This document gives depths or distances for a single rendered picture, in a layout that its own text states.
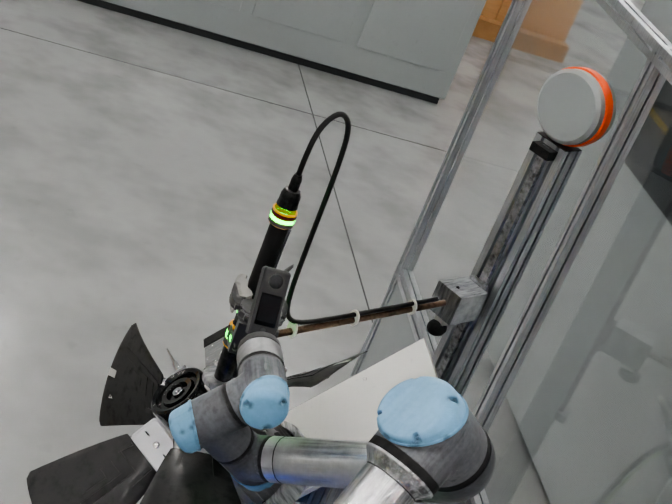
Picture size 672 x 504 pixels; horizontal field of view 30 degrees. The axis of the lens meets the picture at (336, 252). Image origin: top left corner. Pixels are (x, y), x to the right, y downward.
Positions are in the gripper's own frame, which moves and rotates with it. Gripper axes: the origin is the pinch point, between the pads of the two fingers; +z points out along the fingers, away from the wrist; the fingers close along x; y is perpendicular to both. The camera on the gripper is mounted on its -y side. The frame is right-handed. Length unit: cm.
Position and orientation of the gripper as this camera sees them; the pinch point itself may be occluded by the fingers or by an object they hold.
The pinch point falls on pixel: (256, 278)
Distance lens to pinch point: 219.1
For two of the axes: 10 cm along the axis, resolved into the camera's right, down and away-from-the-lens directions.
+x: 9.3, 2.4, 2.7
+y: -3.4, 8.3, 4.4
